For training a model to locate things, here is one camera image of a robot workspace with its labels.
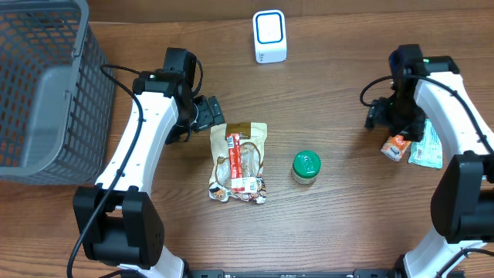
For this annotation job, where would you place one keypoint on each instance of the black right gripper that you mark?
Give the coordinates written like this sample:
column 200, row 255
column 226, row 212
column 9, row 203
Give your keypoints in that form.
column 379, row 114

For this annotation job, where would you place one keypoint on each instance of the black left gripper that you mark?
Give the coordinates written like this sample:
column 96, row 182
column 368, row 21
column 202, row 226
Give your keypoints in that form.
column 211, row 113

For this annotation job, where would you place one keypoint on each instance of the orange snack packet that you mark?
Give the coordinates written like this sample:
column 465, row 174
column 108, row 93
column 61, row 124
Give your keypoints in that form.
column 395, row 147

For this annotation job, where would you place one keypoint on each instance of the white brown snack packet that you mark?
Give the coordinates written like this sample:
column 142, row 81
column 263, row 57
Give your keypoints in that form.
column 252, row 140

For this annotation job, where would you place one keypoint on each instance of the teal tissue packet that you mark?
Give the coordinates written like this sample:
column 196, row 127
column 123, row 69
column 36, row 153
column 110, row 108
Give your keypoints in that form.
column 428, row 151

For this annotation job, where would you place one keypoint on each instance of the red snack bar wrapper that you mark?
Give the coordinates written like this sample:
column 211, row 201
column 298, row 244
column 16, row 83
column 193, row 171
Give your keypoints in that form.
column 238, row 182

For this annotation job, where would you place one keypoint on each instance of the green lid seasoning jar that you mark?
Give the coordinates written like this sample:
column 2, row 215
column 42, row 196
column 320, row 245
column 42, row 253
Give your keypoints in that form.
column 306, row 166

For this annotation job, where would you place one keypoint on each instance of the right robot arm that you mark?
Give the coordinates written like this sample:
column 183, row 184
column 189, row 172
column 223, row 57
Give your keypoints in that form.
column 431, row 89

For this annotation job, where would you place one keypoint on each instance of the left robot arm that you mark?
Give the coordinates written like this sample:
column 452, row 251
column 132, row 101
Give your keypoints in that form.
column 118, row 223

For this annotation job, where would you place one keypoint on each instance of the white barcode scanner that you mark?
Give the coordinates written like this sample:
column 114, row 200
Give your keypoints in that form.
column 270, row 38

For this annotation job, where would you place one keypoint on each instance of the grey plastic mesh basket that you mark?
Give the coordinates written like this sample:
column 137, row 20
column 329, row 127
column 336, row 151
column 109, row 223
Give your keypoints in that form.
column 55, row 103

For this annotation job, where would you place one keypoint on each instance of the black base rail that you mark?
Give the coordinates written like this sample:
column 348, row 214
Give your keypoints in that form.
column 359, row 273

